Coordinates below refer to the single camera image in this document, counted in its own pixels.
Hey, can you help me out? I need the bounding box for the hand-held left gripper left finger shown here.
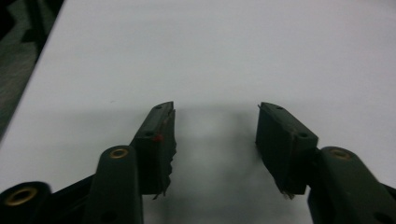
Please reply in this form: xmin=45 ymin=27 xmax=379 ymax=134
xmin=81 ymin=101 xmax=177 ymax=224

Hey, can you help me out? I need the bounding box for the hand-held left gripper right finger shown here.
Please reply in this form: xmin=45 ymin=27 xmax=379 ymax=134
xmin=255 ymin=102 xmax=396 ymax=224

